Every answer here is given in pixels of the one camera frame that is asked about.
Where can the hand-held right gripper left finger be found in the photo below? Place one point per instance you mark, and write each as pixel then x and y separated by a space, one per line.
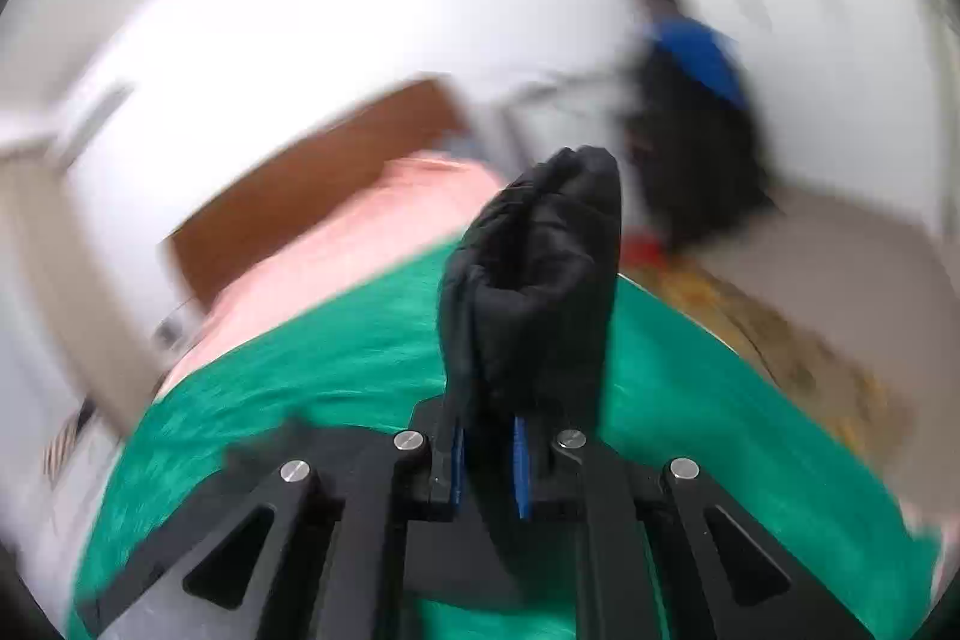
pixel 456 469

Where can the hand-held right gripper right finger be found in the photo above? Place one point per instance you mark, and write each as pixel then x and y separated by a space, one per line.
pixel 522 471

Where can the black garment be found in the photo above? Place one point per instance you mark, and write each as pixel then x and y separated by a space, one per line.
pixel 532 280

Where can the green blanket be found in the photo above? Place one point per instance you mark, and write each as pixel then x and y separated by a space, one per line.
pixel 720 400

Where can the pink striped bed sheet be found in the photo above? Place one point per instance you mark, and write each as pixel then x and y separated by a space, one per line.
pixel 337 250

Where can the red object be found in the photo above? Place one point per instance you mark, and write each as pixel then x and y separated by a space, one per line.
pixel 645 250

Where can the patterned rug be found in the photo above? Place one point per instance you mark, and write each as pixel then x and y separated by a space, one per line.
pixel 787 347

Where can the wooden headboard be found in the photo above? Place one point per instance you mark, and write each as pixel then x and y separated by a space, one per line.
pixel 300 183

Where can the white table frame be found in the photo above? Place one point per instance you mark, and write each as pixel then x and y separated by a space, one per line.
pixel 540 108

